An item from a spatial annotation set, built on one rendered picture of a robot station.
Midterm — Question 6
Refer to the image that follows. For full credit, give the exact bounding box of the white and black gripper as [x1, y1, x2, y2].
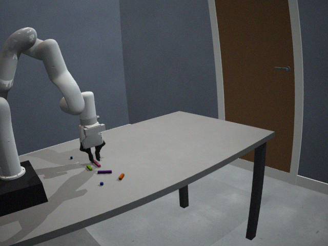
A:
[79, 125, 106, 163]

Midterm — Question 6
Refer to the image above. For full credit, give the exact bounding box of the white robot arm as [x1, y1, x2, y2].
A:
[0, 27, 106, 180]

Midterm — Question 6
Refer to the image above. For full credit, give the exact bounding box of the orange rod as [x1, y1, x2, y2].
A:
[119, 173, 125, 180]

